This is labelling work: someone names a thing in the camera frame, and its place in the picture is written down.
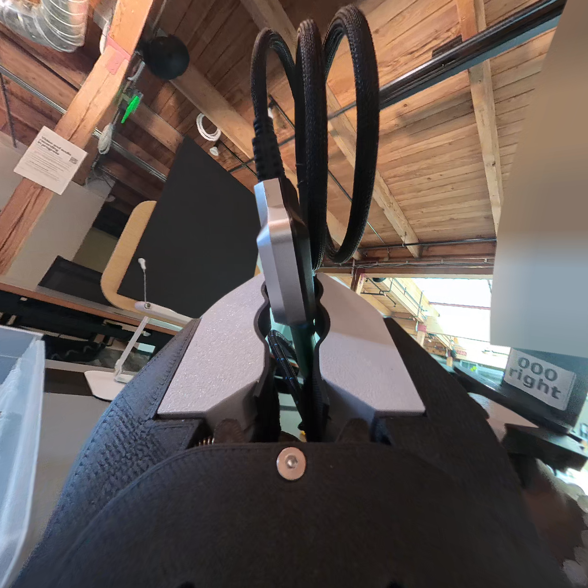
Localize braided HDMI cable green plugs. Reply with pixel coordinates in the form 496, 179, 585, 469
268, 322, 329, 442

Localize black ceiling track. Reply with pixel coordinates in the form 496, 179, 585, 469
379, 0, 568, 110

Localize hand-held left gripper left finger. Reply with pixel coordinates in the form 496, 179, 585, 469
156, 276, 282, 441

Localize green cable connector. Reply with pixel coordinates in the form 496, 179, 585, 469
120, 91, 144, 125

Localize wooden post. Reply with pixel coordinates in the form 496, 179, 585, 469
0, 0, 157, 276

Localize wooden desk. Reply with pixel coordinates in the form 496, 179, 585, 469
0, 280, 182, 338

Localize silver air duct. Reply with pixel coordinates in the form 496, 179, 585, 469
0, 0, 90, 52

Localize black desk screen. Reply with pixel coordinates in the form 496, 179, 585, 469
39, 255, 111, 306

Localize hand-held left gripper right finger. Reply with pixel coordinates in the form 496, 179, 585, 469
314, 273, 426, 441

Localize clear plastic bin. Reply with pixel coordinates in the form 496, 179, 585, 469
0, 325, 47, 588

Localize large white paper sign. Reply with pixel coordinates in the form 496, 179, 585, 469
14, 125, 89, 196

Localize black ceiling dome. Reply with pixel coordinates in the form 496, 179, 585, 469
138, 36, 190, 82

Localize white cable coil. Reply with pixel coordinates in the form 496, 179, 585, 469
196, 112, 222, 142

